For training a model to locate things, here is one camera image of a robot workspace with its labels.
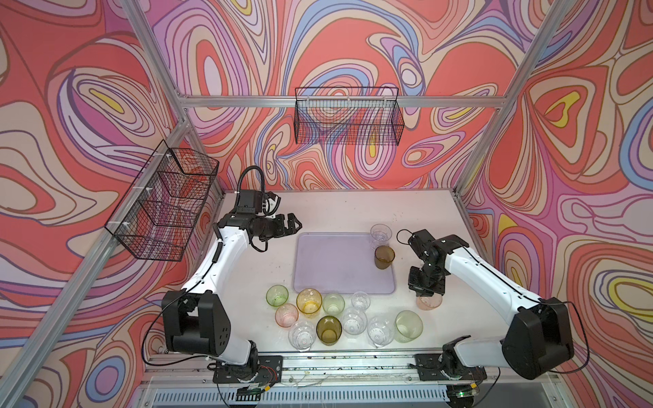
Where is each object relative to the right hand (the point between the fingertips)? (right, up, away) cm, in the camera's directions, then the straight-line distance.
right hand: (419, 300), depth 78 cm
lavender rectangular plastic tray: (-24, +8, +17) cm, 31 cm away
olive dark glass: (-28, -10, +2) cm, 30 cm away
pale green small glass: (-27, -3, +6) cm, 28 cm away
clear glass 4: (-12, -11, +3) cm, 16 cm away
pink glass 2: (+5, -3, +6) cm, 8 cm away
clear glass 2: (-37, -12, +2) cm, 39 cm away
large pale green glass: (-4, -8, -1) cm, 9 cm away
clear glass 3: (-20, -8, +4) cm, 22 cm away
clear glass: (-8, +19, +23) cm, 30 cm away
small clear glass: (-18, -2, +6) cm, 19 cm away
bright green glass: (-46, 0, +6) cm, 46 cm away
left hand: (-40, +22, +5) cm, 46 cm away
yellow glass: (-35, -3, +6) cm, 36 cm away
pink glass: (-42, -6, +4) cm, 43 cm away
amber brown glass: (-8, +11, +16) cm, 21 cm away
